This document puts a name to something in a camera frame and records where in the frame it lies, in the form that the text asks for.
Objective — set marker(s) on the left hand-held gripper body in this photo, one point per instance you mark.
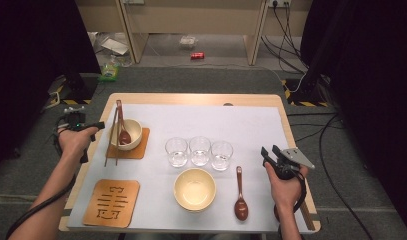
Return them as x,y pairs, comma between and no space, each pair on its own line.
76,120

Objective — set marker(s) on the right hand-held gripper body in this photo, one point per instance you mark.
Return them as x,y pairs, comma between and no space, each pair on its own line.
291,160

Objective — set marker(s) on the brown wooden spoon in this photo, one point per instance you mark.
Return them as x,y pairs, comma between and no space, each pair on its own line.
241,208
276,213
124,137

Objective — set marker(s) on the cream bowl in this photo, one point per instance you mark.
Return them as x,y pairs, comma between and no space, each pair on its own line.
134,131
194,190

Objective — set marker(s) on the carved wooden coaster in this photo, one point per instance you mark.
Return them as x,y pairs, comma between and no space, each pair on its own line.
141,151
131,213

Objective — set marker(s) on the clear drinking glass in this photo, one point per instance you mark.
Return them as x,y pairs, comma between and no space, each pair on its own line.
221,156
200,151
176,153

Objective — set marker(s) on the person's left hand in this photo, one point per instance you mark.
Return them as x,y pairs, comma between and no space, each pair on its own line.
74,143

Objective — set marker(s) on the person's right hand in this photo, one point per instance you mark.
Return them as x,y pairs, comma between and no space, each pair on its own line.
287,196

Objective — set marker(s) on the black stand base hazard tape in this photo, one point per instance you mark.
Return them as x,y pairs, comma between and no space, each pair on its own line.
304,96
81,88

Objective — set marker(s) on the green packet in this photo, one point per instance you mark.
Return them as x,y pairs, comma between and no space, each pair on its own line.
109,73

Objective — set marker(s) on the dark table grommet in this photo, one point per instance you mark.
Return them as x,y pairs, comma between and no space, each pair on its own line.
228,104

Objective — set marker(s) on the black curtain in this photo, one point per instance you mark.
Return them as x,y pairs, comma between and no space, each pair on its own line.
374,83
24,66

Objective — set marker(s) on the white paper table mat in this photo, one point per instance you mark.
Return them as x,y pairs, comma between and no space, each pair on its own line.
197,123

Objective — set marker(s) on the crumpled clear plastic bag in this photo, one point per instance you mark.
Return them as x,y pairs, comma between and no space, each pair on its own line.
114,46

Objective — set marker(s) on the red drink can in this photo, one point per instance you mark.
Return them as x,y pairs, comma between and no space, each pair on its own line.
197,55

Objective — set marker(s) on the white plastic container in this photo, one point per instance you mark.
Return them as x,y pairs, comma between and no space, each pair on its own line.
187,41

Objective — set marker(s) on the beige wooden desk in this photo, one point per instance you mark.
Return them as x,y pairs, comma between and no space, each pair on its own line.
197,16

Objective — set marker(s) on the white wall socket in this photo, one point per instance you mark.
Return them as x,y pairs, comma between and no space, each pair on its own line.
133,1
281,3

